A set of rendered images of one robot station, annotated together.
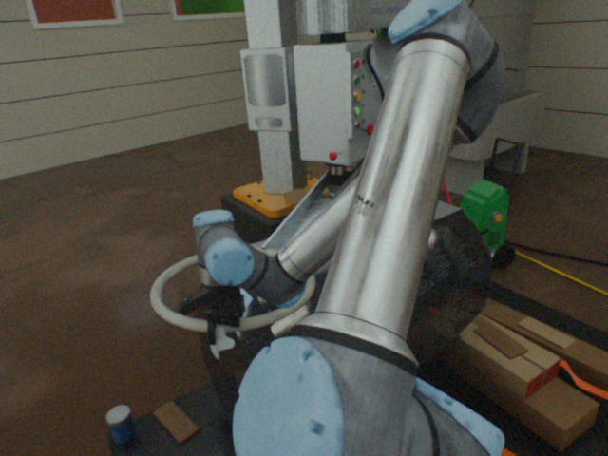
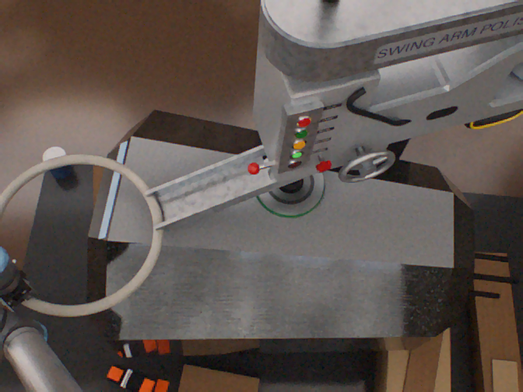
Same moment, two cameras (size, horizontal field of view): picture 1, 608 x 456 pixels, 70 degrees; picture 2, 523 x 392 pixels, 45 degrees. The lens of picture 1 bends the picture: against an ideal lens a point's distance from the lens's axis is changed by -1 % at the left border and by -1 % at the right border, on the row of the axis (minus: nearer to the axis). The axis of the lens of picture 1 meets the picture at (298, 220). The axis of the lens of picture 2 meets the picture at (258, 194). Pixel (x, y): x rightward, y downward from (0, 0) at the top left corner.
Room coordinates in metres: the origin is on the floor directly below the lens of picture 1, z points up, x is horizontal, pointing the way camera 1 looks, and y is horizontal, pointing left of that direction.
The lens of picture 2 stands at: (0.92, -0.51, 2.66)
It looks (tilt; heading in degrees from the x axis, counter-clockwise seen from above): 67 degrees down; 31
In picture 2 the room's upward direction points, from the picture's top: 6 degrees clockwise
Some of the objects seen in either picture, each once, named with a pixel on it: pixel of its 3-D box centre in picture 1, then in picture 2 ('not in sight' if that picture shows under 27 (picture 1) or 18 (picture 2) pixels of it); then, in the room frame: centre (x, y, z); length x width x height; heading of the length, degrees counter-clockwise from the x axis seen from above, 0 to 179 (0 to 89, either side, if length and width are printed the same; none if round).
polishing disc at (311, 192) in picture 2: not in sight; (289, 182); (1.66, -0.17, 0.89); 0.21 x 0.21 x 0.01
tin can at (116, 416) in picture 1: (121, 424); (57, 162); (1.44, 0.86, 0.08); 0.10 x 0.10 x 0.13
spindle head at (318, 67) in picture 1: (345, 102); (338, 93); (1.73, -0.22, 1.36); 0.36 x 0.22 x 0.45; 144
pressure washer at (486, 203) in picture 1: (483, 205); not in sight; (2.75, -1.28, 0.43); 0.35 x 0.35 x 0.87; 18
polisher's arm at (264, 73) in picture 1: (313, 76); not in sight; (2.35, -0.13, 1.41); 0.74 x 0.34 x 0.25; 70
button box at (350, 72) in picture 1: (353, 95); (296, 138); (1.54, -0.22, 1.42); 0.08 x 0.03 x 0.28; 144
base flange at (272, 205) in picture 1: (286, 192); not in sight; (2.42, 0.06, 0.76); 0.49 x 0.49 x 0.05; 33
